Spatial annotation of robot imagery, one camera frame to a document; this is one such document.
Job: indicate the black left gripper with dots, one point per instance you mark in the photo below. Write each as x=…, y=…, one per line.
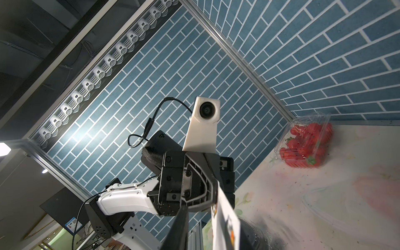
x=186, y=178

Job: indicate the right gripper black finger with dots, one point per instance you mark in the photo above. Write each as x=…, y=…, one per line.
x=177, y=237

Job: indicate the white fruit sticker sheet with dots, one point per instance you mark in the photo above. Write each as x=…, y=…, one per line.
x=225, y=224

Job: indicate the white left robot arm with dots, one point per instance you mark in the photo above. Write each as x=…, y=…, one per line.
x=113, y=214

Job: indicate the clear box of strawberries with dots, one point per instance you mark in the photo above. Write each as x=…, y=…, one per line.
x=305, y=140

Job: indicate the LED light strip overhead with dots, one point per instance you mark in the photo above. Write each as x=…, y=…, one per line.
x=137, y=28

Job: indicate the clear box of blueberries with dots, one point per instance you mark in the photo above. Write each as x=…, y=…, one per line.
x=363, y=214

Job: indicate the aluminium corner post left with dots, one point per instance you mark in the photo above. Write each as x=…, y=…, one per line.
x=241, y=63

